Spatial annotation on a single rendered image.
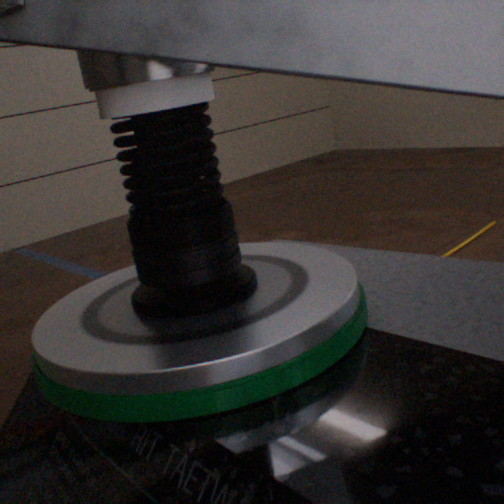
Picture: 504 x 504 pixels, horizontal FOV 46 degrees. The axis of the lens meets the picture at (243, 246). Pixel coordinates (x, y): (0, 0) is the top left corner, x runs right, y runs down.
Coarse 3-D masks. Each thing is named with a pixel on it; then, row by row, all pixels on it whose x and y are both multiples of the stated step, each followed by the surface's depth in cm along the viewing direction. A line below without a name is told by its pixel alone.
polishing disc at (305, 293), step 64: (256, 256) 45; (320, 256) 43; (64, 320) 39; (128, 320) 37; (192, 320) 35; (256, 320) 34; (320, 320) 32; (64, 384) 32; (128, 384) 30; (192, 384) 30
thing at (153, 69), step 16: (80, 64) 34; (96, 64) 33; (112, 64) 32; (128, 64) 32; (144, 64) 32; (160, 64) 32; (176, 64) 32; (192, 64) 33; (96, 80) 33; (112, 80) 32; (128, 80) 32; (144, 80) 32
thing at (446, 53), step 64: (0, 0) 28; (64, 0) 29; (128, 0) 29; (192, 0) 29; (256, 0) 29; (320, 0) 29; (384, 0) 29; (448, 0) 29; (256, 64) 30; (320, 64) 30; (384, 64) 30; (448, 64) 30
